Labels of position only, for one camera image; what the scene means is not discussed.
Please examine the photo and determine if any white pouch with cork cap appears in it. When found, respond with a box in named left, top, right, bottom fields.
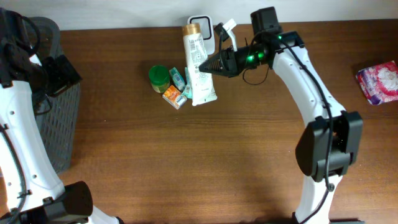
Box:
left=182, top=23, right=218, bottom=106

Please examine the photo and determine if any teal wet wipes pack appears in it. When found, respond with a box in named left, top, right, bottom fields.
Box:
left=182, top=67, right=193, bottom=99

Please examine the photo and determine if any small green tissue pack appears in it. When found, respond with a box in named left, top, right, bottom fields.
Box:
left=169, top=67, right=186, bottom=92

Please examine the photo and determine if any orange tissue pack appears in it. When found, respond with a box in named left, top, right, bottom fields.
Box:
left=162, top=85, right=187, bottom=110

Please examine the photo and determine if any green cup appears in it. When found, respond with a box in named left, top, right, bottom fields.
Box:
left=149, top=65, right=170, bottom=93

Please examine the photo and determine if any red purple tissue pack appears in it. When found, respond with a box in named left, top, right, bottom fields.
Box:
left=356, top=60, right=397, bottom=105

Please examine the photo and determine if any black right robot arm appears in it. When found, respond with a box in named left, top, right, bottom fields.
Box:
left=199, top=7, right=363, bottom=223

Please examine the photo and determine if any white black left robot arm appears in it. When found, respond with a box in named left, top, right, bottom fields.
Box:
left=1, top=9, right=121, bottom=223

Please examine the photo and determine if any grey plastic mesh basket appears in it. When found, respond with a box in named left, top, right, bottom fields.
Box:
left=27, top=17, right=81, bottom=174

